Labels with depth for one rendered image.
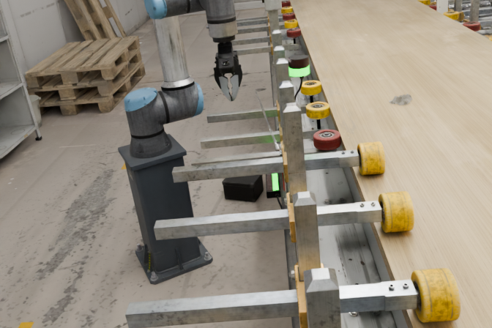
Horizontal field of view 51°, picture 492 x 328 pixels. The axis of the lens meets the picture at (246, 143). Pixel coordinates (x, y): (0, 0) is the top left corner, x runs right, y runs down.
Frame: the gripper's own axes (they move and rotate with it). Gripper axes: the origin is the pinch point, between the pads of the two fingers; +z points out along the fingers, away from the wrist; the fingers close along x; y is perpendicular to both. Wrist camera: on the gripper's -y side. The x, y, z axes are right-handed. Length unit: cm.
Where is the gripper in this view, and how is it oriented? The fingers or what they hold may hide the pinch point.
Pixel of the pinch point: (231, 98)
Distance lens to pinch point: 168.7
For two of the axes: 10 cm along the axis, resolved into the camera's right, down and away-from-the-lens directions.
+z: 1.1, 9.1, 4.0
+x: -9.9, 1.0, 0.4
